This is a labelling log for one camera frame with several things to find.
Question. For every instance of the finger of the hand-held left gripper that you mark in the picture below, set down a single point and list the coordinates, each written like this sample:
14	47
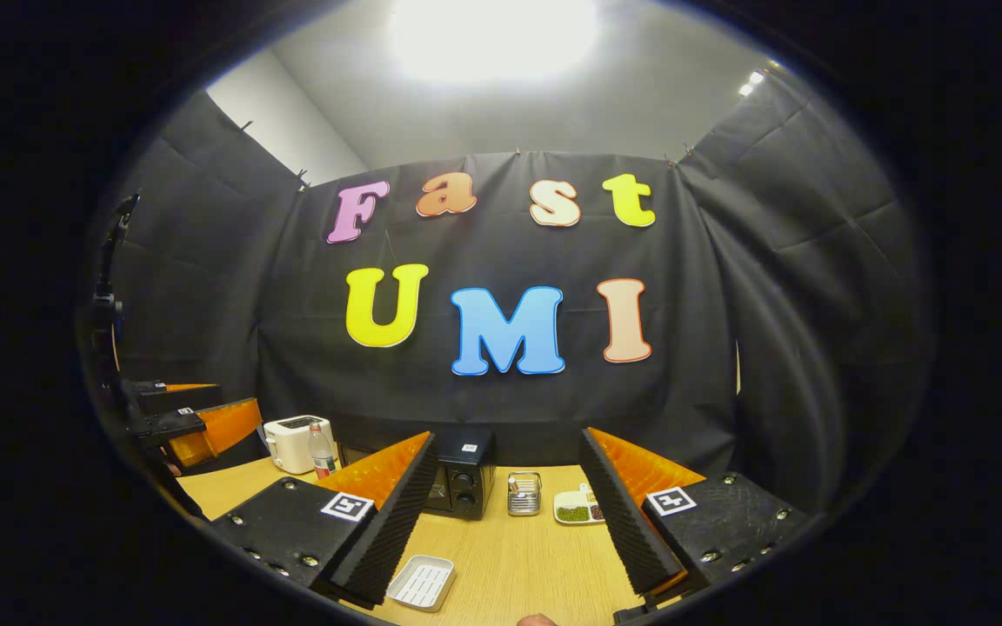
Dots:
175	396
214	430

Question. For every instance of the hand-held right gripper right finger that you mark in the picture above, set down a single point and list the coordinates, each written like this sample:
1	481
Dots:
618	513

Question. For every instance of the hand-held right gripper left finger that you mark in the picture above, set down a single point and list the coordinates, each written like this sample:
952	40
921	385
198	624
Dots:
397	530

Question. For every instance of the black electric oven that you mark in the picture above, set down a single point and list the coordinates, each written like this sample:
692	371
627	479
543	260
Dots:
466	478

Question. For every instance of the white divided plate of beans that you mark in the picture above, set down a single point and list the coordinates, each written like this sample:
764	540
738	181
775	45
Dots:
572	509

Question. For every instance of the white ridged tray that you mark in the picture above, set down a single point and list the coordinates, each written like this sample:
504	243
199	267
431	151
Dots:
421	582

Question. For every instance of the white toaster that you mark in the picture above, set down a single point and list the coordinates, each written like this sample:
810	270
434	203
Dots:
290	445

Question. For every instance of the clear plastic bottle red label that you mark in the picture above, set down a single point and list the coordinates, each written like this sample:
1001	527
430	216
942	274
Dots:
322	454

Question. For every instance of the small ceiling spotlights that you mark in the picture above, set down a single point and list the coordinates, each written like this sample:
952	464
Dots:
751	83

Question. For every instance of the large ceiling light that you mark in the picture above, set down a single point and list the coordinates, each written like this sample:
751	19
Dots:
492	35

